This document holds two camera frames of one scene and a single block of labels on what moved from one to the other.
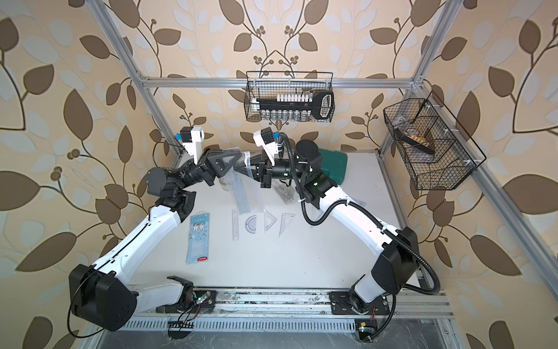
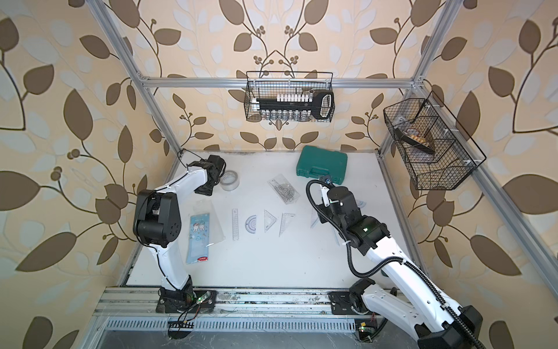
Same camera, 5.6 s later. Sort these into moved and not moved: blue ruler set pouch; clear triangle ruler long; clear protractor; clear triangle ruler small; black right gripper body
Moved: black right gripper body
Not moved: clear triangle ruler small; clear protractor; clear triangle ruler long; blue ruler set pouch
